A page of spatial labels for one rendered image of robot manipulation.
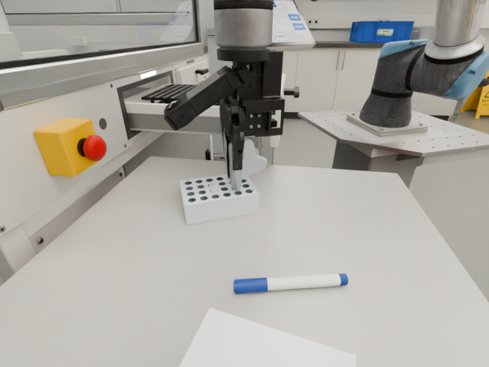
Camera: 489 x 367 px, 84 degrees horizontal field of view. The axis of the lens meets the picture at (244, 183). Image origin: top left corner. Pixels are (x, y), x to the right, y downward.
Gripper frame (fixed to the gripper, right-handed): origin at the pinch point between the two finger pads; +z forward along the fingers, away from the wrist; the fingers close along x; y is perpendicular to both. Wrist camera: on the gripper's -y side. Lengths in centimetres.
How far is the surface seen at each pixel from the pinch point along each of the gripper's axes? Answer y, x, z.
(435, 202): 160, 77, 82
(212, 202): -3.8, -3.3, 1.5
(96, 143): -19.8, 3.6, -7.3
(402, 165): 61, 23, 16
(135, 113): -15.9, 24.7, -6.1
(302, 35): 69, 121, -19
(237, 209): 0.2, -3.2, 3.7
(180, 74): -4, 52, -10
